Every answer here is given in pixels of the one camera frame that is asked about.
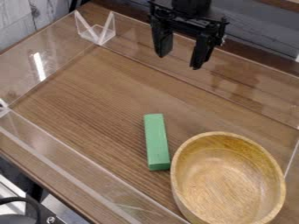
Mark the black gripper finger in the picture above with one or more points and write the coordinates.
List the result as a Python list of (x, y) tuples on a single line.
[(202, 50), (163, 36)]

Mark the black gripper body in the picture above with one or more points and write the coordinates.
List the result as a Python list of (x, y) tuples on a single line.
[(191, 17)]

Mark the green rectangular block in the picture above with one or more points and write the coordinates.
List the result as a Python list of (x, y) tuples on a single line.
[(156, 143)]

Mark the brown wooden bowl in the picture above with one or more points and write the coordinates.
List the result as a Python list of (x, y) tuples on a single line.
[(227, 180)]

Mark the clear acrylic corner bracket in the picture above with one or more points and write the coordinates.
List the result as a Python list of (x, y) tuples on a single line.
[(99, 34)]

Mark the clear acrylic enclosure wall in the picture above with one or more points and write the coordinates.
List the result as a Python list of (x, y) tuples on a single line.
[(95, 192)]

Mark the black metal table bracket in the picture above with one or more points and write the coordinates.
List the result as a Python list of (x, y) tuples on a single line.
[(40, 213)]

